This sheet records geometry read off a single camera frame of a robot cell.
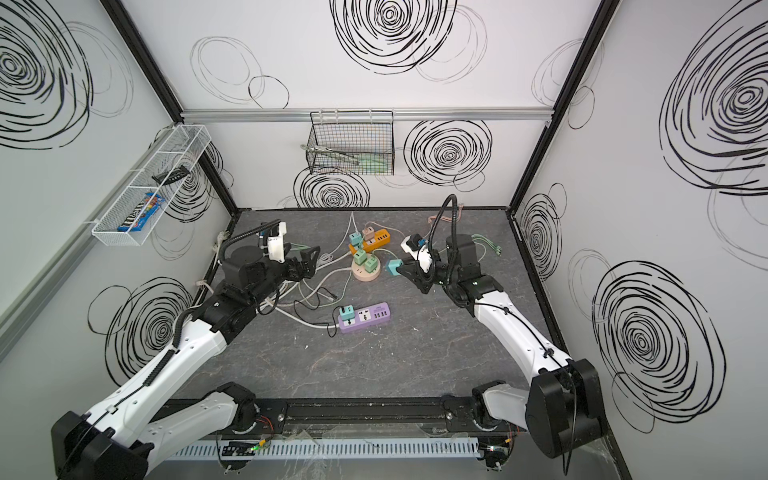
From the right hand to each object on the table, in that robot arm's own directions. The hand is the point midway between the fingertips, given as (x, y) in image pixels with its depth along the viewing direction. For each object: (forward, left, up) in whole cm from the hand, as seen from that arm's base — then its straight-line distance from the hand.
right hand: (402, 262), depth 79 cm
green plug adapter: (+12, +13, -15) cm, 23 cm away
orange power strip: (+24, +7, -19) cm, 31 cm away
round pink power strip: (+8, +13, -19) cm, 25 cm away
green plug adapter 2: (+10, +10, -15) cm, 20 cm away
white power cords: (-7, +32, -19) cm, 38 cm away
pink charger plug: (+22, +11, -14) cm, 29 cm away
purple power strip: (-7, +11, -19) cm, 23 cm away
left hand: (0, +24, +7) cm, 25 cm away
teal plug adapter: (-8, +15, -15) cm, 23 cm away
